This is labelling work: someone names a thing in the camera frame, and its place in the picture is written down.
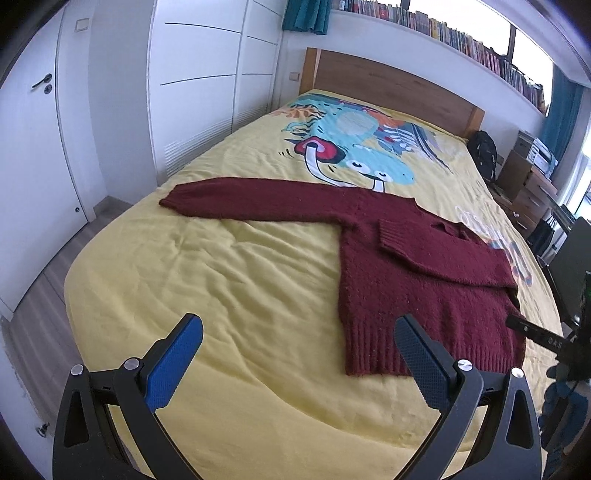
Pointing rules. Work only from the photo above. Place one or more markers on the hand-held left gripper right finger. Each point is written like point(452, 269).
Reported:
point(425, 364)

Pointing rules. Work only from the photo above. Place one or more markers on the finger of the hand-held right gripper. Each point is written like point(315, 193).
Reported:
point(538, 334)

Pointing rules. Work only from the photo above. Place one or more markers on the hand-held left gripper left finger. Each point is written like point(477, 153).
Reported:
point(173, 364)

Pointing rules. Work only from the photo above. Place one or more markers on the dark red knit sweater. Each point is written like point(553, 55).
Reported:
point(392, 277)

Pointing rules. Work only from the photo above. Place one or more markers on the blue and white soft item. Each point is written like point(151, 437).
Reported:
point(561, 415)

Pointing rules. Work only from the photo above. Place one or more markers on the dark office chair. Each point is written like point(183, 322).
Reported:
point(575, 263)

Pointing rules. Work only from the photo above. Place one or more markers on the black bag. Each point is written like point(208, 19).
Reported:
point(542, 237)

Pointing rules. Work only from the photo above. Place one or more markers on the yellow printed bedspread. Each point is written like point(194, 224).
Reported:
point(231, 277)

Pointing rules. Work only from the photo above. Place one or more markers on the wooden drawer cabinet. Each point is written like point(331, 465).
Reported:
point(526, 189)

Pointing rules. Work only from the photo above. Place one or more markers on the brown framed window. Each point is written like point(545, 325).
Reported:
point(579, 184)

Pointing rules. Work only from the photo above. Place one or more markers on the white printer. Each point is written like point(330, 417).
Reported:
point(538, 152)

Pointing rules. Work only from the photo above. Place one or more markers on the black backpack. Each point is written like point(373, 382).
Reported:
point(482, 154)

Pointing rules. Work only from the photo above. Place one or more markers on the long teal curtain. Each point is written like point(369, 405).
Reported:
point(561, 115)

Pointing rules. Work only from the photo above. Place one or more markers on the white door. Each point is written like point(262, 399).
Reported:
point(32, 161)

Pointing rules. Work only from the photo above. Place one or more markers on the white wardrobe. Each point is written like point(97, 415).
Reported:
point(198, 92)

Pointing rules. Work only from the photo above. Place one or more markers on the wooden headboard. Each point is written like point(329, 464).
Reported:
point(392, 83)

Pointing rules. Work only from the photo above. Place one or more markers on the row of books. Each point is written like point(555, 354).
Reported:
point(461, 39)

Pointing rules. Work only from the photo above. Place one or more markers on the wide window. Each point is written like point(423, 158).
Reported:
point(466, 18)

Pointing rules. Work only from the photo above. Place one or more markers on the short teal curtain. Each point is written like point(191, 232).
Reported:
point(307, 14)

